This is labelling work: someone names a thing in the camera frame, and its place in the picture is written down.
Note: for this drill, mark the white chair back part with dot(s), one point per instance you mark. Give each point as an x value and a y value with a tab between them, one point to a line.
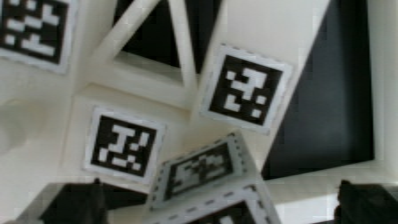
205	54

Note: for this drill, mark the white chair seat part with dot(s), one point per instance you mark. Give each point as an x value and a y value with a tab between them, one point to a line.
47	161

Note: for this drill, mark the white tagged cube nut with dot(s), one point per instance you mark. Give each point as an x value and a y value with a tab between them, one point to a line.
209	189

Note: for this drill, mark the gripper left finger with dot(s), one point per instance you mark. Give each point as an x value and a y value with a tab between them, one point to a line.
76	203

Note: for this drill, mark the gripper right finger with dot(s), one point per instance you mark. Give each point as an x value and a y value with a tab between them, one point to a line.
369	203

